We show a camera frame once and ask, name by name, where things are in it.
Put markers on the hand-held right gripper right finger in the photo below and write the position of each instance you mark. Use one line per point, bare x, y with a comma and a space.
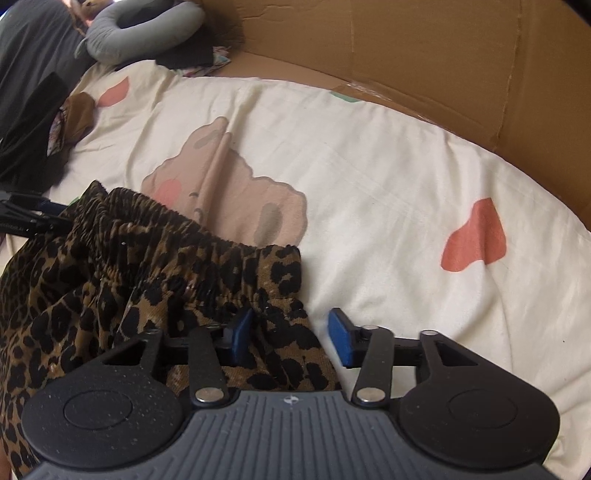
339, 339

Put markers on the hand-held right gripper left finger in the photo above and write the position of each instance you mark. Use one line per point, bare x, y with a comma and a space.
240, 339

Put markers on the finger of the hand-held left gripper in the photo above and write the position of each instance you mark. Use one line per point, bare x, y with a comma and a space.
27, 213

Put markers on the leopard print pants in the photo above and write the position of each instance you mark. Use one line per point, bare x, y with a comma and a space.
92, 277

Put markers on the brown patterned cloth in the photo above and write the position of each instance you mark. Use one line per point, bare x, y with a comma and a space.
76, 120

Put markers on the dark grey garment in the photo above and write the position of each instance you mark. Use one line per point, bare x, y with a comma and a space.
32, 69

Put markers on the cream printed bed sheet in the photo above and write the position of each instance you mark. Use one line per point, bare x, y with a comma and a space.
369, 184

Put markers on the grey neck pillow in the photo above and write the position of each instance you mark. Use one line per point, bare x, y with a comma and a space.
138, 44

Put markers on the small black cloth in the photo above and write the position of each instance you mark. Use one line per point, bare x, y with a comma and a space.
184, 55

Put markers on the large cardboard panel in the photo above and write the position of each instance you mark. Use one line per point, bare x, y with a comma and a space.
415, 55

